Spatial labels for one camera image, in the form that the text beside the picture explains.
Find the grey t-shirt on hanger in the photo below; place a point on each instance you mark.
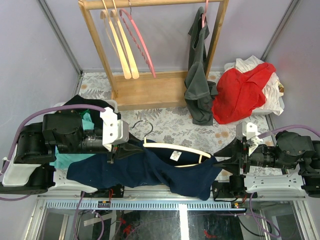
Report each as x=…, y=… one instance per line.
x=200, y=92

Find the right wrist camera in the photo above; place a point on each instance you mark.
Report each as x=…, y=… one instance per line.
x=249, y=131

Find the light wooden hanger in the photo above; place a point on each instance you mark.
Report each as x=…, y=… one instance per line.
x=115, y=41
x=128, y=55

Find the teal t-shirt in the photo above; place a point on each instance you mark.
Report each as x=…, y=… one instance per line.
x=64, y=160

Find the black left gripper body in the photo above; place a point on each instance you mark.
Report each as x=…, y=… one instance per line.
x=117, y=150

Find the white plastic bin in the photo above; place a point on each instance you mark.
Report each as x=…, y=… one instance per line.
x=115, y=103

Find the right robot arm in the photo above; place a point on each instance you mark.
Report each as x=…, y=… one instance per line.
x=291, y=152

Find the pink twisted-bar hanger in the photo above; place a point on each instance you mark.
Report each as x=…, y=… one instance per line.
x=138, y=40

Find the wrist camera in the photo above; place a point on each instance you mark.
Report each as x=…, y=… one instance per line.
x=249, y=131
x=114, y=131

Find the green garment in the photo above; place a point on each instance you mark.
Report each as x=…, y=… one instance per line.
x=82, y=113

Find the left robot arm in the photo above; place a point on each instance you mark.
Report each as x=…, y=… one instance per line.
x=73, y=131

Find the red t-shirt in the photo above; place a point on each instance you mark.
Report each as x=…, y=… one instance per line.
x=240, y=93

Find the floral table mat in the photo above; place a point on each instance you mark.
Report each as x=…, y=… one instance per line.
x=173, y=125

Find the light wooden hanger left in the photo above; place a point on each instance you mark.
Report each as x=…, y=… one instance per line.
x=115, y=41

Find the white garment pile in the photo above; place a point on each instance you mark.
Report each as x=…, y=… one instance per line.
x=273, y=90

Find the black t-shirt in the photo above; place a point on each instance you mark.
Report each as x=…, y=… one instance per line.
x=95, y=114

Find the pink hanger holding grey shirt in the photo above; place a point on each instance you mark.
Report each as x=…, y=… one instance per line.
x=203, y=17

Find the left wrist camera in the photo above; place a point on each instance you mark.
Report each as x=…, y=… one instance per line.
x=114, y=131

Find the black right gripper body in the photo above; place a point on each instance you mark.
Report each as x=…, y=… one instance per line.
x=240, y=156

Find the wooden clothes rack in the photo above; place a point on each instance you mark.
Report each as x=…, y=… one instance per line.
x=145, y=92

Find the cream plastic hanger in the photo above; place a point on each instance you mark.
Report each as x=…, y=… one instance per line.
x=177, y=149

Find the navy blue t-shirt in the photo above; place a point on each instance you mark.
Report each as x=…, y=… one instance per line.
x=148, y=167

